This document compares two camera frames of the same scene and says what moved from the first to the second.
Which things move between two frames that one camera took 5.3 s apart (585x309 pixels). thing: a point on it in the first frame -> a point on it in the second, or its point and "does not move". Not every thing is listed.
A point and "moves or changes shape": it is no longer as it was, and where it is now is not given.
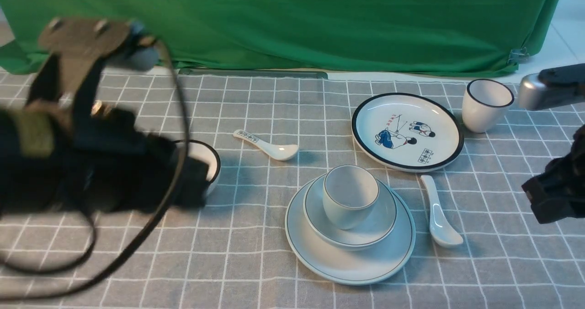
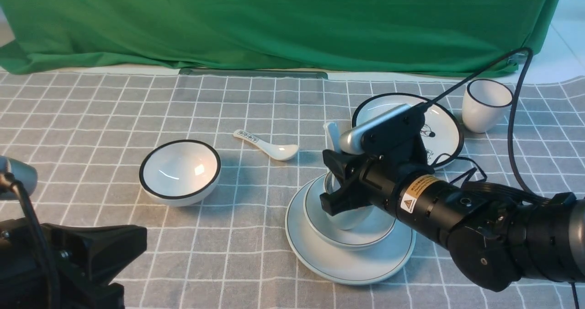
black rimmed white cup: [484, 104] does not move
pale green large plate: [347, 267] does not move
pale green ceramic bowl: [375, 229] does not move
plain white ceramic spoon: [442, 231] moves or changes shape
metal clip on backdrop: [518, 55] does not move
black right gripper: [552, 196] -> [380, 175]
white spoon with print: [278, 152] does not move
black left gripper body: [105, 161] -> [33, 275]
